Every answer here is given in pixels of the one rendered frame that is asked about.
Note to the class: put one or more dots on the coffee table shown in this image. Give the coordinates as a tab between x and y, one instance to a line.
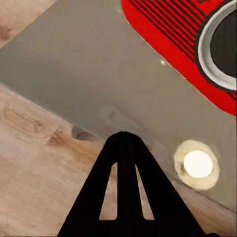
84	62

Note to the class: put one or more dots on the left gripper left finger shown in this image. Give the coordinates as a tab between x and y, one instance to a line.
83	218

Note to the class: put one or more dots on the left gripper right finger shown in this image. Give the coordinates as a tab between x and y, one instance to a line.
172	216

